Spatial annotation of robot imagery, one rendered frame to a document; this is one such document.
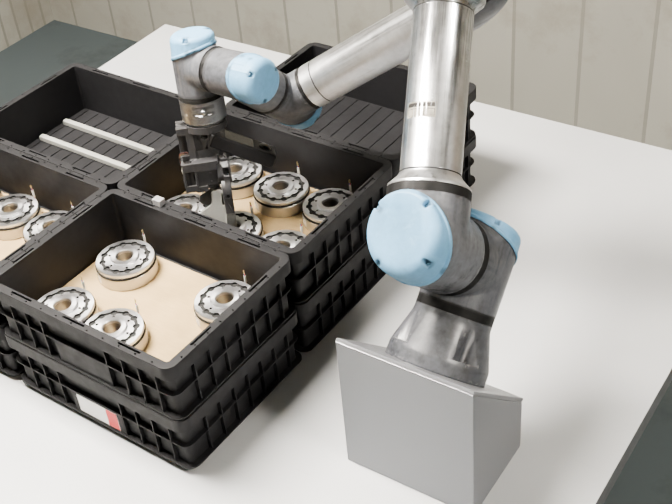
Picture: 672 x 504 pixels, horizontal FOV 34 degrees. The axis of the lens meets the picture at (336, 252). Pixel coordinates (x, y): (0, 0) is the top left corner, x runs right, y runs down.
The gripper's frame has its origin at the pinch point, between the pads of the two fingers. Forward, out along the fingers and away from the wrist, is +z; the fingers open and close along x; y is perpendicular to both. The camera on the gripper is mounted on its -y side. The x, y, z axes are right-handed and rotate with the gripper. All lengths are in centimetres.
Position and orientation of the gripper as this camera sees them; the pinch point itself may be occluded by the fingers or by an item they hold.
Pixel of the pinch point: (233, 221)
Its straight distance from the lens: 195.1
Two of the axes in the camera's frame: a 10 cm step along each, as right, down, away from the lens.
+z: 0.9, 8.6, 5.0
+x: 1.5, 4.9, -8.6
